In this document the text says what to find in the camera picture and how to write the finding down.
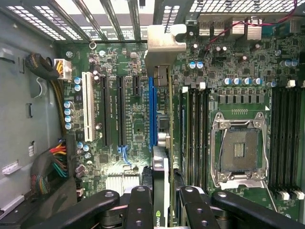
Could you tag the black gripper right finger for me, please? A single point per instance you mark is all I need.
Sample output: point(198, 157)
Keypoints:
point(197, 212)

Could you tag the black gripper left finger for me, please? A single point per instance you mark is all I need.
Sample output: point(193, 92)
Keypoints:
point(138, 210)

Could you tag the silver chipset heatsink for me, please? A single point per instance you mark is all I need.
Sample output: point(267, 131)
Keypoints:
point(121, 182)

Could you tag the CPU socket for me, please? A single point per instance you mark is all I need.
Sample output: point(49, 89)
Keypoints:
point(240, 150)

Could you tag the labelled green RAM stick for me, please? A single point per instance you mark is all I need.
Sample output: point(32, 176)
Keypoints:
point(184, 124)

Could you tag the green motherboard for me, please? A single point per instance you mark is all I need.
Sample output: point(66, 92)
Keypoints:
point(138, 112)

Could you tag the blue expansion slot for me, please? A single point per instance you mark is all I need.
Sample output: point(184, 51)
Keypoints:
point(152, 112)

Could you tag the long black expansion slot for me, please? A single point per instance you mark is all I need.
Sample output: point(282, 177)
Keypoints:
point(121, 112)
point(105, 112)

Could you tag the white expansion slot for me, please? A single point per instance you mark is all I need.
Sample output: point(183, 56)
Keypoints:
point(88, 107)

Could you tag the short black expansion slot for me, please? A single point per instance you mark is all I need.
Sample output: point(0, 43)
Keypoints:
point(136, 86)

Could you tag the white power connector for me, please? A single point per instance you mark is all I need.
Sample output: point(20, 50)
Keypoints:
point(64, 70)

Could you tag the open dark grey PC case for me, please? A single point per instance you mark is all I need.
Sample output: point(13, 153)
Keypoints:
point(112, 19)

